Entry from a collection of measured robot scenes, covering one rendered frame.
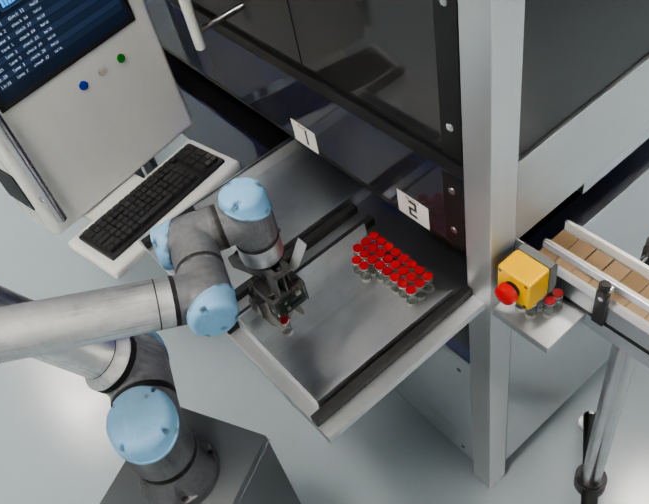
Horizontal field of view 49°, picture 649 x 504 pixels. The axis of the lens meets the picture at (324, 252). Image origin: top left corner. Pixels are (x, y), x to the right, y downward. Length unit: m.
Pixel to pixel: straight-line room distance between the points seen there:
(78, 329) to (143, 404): 0.28
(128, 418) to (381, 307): 0.52
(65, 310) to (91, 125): 0.92
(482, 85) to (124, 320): 0.59
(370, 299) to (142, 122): 0.85
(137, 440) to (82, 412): 1.39
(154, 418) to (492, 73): 0.76
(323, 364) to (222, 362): 1.18
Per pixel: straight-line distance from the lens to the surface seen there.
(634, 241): 1.87
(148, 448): 1.24
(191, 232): 1.11
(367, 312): 1.42
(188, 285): 1.03
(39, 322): 1.03
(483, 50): 1.01
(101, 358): 1.29
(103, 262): 1.82
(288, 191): 1.68
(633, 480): 2.24
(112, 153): 1.95
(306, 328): 1.42
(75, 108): 1.85
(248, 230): 1.12
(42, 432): 2.66
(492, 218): 1.22
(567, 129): 1.28
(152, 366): 1.33
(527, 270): 1.28
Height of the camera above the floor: 2.03
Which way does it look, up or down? 48 degrees down
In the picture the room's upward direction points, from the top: 15 degrees counter-clockwise
